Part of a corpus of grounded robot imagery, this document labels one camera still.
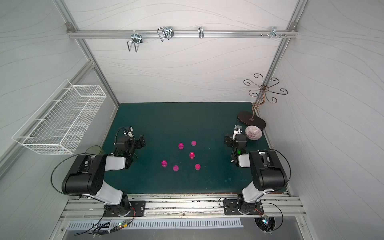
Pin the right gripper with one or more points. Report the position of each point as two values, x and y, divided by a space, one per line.
229 140

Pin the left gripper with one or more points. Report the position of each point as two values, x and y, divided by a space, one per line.
139 142

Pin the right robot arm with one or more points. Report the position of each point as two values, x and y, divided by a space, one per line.
267 172

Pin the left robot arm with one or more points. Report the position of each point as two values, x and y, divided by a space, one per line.
86 176

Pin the pink patterned bowl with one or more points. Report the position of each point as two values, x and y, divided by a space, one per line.
253 133

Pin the metal hook tree stand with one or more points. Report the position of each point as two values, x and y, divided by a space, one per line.
261 94

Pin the green table mat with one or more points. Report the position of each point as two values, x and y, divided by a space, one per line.
164 126

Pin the green plastic cup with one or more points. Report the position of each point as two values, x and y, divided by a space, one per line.
95 150

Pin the metal double hook left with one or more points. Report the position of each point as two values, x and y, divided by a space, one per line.
135 42

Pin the metal double hook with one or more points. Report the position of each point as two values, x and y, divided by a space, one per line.
135 42
165 33

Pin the small metal hook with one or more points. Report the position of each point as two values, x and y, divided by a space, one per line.
201 32

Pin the metal double hook middle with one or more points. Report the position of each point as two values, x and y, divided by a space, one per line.
165 33

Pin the metal hook right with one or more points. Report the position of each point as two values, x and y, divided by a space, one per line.
273 34

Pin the aluminium top crossbar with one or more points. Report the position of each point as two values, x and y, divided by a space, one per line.
73 33

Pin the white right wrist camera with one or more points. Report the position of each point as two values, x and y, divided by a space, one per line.
237 131

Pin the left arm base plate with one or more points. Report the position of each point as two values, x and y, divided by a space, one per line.
138 207

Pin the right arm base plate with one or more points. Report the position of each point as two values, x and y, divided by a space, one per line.
231 207

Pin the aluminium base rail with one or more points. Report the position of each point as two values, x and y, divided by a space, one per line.
211 205

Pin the white wire basket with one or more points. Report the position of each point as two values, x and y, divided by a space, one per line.
59 124

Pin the white slotted cable duct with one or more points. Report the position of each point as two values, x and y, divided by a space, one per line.
156 224

